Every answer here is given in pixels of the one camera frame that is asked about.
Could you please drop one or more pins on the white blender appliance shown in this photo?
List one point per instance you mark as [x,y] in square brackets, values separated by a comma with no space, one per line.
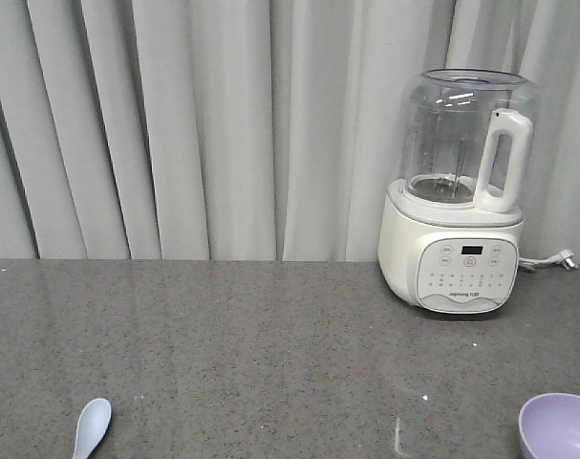
[451,224]

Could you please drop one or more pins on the light blue spoon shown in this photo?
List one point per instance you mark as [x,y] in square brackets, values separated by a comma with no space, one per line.
[93,422]

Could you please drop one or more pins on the purple bowl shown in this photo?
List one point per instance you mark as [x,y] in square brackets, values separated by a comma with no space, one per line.
[549,426]

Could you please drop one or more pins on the grey-white curtain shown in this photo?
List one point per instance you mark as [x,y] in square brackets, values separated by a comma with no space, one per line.
[264,130]

